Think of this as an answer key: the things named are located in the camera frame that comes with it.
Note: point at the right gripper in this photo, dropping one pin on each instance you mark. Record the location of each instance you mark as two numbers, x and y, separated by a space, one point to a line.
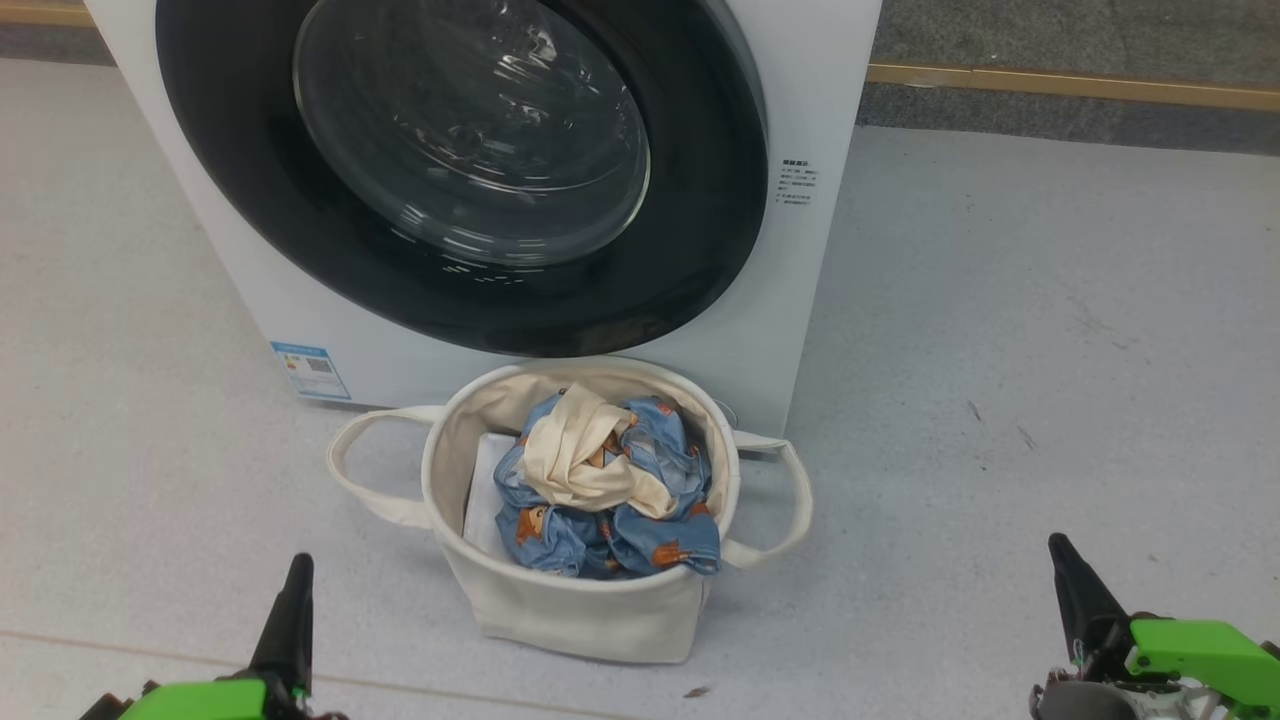
1200 660

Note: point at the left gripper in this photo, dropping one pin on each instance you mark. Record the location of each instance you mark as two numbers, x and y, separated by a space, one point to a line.
200 700

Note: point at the blue bear print garment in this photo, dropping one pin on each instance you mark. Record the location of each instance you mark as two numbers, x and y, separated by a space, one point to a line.
600 545

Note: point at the cream garment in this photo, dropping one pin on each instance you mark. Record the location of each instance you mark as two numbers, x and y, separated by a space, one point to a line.
580 460

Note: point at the black round glass washer door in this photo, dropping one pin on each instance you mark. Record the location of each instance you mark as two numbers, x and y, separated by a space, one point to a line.
690 250

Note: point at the white pad in basket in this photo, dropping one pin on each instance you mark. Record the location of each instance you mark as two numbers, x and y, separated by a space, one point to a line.
488 500

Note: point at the cream canvas laundry basket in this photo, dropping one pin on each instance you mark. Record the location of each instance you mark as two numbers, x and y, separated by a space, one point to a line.
580 620

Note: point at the white washing machine body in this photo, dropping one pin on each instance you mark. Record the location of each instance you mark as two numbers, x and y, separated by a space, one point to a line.
800 300

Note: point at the blue energy label sticker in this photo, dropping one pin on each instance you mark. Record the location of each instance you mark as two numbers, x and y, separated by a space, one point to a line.
310 370

